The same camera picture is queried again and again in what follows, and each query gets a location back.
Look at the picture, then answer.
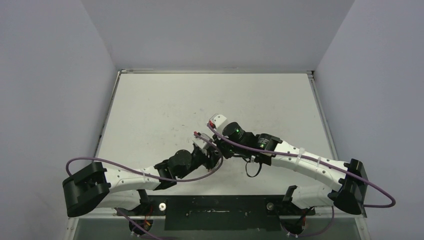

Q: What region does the aluminium frame rail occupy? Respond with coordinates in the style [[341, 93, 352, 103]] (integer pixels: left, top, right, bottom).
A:
[[69, 207, 367, 220]]

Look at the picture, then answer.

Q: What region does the purple cable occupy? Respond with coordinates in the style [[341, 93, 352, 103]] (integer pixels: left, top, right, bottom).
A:
[[206, 122, 397, 238], [65, 132, 225, 240]]

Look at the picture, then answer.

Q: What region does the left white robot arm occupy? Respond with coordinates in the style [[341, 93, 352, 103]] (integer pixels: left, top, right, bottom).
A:
[[62, 146, 224, 218]]

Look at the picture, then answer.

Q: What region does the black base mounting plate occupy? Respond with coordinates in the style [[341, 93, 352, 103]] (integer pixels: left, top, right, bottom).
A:
[[120, 195, 316, 231]]

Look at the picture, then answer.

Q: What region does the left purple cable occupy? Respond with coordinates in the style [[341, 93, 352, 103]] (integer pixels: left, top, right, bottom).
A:
[[65, 132, 225, 240]]

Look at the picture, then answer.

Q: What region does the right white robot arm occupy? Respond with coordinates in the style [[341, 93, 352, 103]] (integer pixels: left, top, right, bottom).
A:
[[208, 120, 368, 215]]

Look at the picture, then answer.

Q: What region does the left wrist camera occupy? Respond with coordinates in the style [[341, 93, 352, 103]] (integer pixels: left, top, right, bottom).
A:
[[192, 131, 214, 155]]

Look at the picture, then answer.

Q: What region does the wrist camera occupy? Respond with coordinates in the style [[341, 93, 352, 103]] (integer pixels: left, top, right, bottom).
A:
[[192, 131, 214, 155], [209, 113, 229, 134]]

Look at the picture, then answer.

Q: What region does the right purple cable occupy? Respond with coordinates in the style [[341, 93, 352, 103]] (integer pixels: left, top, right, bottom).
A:
[[206, 122, 397, 238]]

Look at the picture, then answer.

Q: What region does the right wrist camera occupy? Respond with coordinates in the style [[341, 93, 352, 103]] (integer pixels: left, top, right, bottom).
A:
[[209, 113, 229, 134]]

